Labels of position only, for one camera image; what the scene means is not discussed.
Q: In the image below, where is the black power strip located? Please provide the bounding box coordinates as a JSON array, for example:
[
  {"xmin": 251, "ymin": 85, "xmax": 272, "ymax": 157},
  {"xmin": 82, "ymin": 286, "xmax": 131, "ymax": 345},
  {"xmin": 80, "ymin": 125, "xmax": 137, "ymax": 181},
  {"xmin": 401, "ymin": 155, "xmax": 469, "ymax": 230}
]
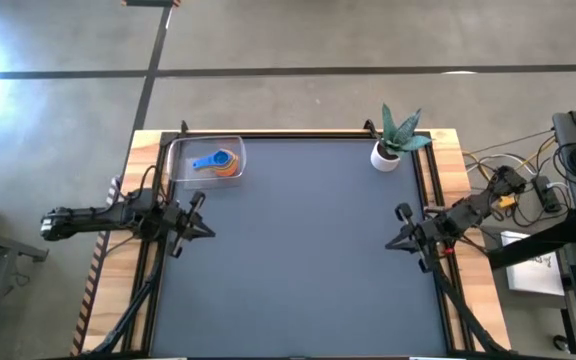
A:
[{"xmin": 531, "ymin": 174, "xmax": 563, "ymax": 214}]

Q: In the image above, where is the orange measuring cup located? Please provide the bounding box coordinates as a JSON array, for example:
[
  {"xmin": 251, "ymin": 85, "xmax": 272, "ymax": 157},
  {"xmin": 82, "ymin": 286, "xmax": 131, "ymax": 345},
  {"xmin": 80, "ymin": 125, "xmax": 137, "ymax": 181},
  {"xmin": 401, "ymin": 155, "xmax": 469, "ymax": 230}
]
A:
[{"xmin": 212, "ymin": 148, "xmax": 241, "ymax": 178}]

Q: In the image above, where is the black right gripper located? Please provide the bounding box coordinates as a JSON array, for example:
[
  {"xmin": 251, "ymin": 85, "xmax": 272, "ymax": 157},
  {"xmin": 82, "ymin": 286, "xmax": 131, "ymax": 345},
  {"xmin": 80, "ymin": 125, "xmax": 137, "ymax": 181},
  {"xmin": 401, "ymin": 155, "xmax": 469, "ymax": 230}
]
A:
[{"xmin": 385, "ymin": 202, "xmax": 452, "ymax": 274}]

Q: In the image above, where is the white paper sheet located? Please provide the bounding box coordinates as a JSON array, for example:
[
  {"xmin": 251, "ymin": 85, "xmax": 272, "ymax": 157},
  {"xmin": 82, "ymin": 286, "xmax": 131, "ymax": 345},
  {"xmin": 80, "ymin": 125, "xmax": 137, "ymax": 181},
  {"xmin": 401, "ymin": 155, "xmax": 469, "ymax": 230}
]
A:
[{"xmin": 499, "ymin": 229, "xmax": 567, "ymax": 297}]

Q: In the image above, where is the yellow cable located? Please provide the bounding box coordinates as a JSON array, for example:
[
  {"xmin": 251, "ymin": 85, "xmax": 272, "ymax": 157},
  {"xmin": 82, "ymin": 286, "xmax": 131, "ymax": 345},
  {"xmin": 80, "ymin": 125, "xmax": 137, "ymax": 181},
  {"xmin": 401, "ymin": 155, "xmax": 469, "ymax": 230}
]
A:
[{"xmin": 462, "ymin": 134, "xmax": 557, "ymax": 209}]

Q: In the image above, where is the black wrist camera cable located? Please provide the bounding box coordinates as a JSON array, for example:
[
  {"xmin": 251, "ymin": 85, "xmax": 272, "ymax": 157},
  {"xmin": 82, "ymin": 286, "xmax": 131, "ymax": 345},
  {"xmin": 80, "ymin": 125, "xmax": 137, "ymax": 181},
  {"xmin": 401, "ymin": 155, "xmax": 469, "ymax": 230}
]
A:
[{"xmin": 139, "ymin": 164, "xmax": 172, "ymax": 202}]

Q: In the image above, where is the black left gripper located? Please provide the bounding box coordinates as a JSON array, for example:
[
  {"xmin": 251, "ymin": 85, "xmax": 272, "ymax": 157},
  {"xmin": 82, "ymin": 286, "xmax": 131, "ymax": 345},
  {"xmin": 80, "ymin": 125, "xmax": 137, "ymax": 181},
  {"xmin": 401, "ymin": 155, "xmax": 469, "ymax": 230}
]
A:
[{"xmin": 161, "ymin": 191, "xmax": 217, "ymax": 258}]

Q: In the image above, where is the clear plastic basket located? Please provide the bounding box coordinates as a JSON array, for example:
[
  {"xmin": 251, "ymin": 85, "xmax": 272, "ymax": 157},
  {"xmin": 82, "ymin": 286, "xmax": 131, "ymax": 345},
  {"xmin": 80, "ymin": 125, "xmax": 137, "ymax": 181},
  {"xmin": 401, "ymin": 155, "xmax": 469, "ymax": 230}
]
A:
[{"xmin": 165, "ymin": 135, "xmax": 247, "ymax": 191}]

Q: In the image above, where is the green plant in white pot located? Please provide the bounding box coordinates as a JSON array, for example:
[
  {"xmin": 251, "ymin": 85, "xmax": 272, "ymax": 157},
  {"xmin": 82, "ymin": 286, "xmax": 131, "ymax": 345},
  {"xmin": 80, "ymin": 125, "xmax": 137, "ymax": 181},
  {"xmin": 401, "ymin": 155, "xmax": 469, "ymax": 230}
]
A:
[{"xmin": 370, "ymin": 103, "xmax": 434, "ymax": 173}]

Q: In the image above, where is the blue measuring cup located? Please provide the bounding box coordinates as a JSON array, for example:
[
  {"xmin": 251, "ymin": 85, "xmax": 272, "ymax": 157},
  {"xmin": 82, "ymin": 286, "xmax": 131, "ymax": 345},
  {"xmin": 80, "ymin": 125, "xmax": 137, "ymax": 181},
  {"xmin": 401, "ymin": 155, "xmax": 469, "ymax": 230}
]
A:
[{"xmin": 191, "ymin": 150, "xmax": 233, "ymax": 171}]

